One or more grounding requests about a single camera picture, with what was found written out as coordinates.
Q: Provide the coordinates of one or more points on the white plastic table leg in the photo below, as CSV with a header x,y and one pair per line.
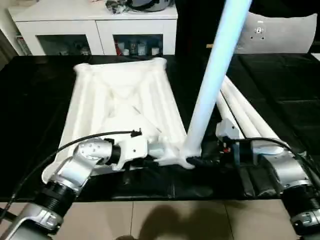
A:
x,y
251,112
212,75
230,112
240,112

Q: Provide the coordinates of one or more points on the white plastic table top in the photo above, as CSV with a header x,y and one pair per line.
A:
x,y
112,100

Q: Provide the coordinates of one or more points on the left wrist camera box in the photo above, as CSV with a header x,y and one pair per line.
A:
x,y
130,150

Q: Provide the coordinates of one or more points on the grey cushion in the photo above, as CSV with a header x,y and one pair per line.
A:
x,y
280,32

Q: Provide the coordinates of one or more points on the dark clutter pile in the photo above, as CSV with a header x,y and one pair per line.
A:
x,y
116,7

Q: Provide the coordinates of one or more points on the red box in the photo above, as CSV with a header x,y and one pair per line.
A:
x,y
117,48

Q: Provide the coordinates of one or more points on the white sideboard with glass doors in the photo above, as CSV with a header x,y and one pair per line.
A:
x,y
87,27

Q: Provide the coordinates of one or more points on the grey helmet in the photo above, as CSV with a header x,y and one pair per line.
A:
x,y
162,5

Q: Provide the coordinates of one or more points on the small white jar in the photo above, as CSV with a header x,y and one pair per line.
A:
x,y
141,49
155,51
126,52

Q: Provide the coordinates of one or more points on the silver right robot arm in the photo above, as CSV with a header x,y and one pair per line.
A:
x,y
287,170

